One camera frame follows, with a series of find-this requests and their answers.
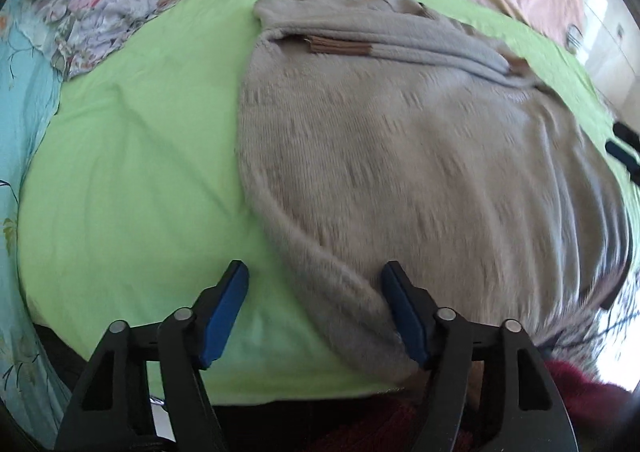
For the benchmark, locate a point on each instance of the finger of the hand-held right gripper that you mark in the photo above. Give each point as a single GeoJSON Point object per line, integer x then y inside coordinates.
{"type": "Point", "coordinates": [622, 155]}
{"type": "Point", "coordinates": [629, 131]}

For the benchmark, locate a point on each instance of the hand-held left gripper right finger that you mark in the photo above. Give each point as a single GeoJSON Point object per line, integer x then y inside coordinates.
{"type": "Point", "coordinates": [405, 317]}

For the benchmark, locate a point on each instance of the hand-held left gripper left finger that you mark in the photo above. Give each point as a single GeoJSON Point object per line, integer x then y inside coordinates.
{"type": "Point", "coordinates": [222, 317]}

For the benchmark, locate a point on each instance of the grey knitted sweater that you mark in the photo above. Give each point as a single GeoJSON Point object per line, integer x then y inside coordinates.
{"type": "Point", "coordinates": [400, 157]}

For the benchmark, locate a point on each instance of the light green bed sheet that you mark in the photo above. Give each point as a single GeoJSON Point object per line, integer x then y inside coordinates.
{"type": "Point", "coordinates": [140, 192]}

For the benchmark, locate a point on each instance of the person's red garment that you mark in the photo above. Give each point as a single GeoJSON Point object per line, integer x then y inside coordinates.
{"type": "Point", "coordinates": [575, 397]}

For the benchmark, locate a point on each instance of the blue floral bed sheet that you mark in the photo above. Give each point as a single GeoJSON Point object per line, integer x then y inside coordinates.
{"type": "Point", "coordinates": [25, 97]}

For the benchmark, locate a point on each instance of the floral ruffled pillow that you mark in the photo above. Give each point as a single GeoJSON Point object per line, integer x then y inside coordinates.
{"type": "Point", "coordinates": [115, 2]}

